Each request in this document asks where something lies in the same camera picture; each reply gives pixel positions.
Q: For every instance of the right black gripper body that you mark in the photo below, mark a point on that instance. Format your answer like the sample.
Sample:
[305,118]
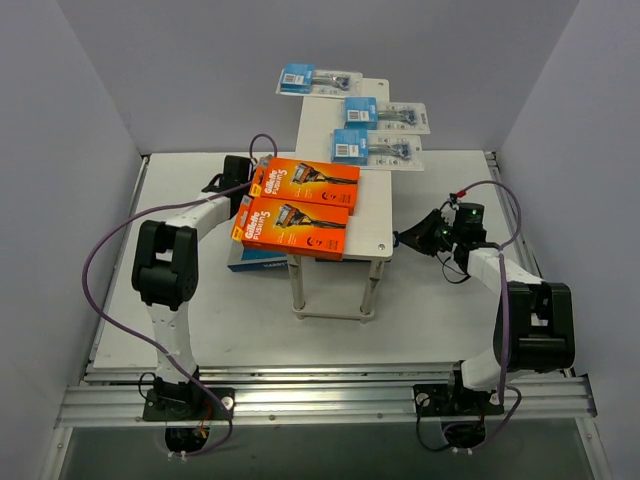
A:
[430,233]

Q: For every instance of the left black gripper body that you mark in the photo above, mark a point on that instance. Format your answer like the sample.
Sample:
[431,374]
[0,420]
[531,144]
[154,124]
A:
[244,176]

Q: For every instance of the orange Fusion5 razor box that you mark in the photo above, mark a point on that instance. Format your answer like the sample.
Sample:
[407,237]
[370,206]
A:
[291,227]
[320,183]

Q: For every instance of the clear blue-card razor blister pack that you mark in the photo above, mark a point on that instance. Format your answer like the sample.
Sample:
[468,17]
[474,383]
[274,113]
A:
[377,150]

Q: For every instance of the Gillette SkinGuard blister pack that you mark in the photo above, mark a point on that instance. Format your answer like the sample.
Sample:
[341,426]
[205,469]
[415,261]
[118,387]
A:
[368,113]

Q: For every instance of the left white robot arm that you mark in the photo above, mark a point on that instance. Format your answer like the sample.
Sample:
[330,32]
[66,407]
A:
[166,273]

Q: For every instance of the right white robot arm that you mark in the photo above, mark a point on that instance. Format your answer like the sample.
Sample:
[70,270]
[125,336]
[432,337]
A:
[534,326]

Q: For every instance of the white two-tier shelf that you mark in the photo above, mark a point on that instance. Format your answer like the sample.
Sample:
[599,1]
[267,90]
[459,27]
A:
[350,287]

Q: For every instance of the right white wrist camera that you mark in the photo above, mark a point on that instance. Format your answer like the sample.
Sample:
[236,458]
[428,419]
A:
[455,197]

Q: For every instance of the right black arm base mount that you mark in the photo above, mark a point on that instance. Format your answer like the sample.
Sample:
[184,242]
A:
[442,400]

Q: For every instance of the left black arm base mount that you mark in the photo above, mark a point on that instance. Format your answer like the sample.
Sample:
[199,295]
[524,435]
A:
[188,406]

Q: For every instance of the aluminium mounting rail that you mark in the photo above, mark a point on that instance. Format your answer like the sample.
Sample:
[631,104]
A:
[323,395]

